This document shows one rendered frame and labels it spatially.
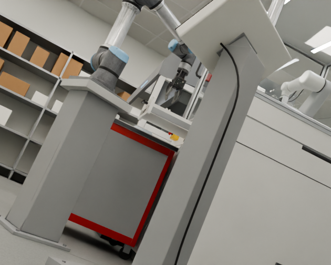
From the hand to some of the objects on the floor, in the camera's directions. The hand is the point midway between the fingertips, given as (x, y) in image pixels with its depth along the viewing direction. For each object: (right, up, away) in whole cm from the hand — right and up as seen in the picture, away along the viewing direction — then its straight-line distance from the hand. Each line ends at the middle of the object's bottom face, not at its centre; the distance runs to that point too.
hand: (168, 100), depth 255 cm
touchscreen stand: (-14, -80, -104) cm, 132 cm away
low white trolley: (-57, -88, +22) cm, 107 cm away
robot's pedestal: (-66, -67, -56) cm, 110 cm away
